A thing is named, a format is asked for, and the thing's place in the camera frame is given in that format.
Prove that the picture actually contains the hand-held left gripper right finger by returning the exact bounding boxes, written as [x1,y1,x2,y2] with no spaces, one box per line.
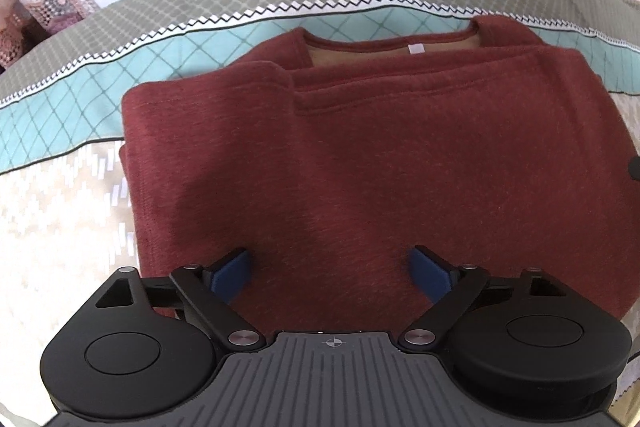
[399,245,567,352]

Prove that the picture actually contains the red-brown sweater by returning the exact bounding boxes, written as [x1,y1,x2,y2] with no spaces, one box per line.
[120,15,640,333]

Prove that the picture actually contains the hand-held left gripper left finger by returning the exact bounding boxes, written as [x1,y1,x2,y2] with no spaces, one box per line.
[94,248,267,352]

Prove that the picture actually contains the patterned bed sheet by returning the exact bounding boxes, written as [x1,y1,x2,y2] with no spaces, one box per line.
[0,0,640,423]

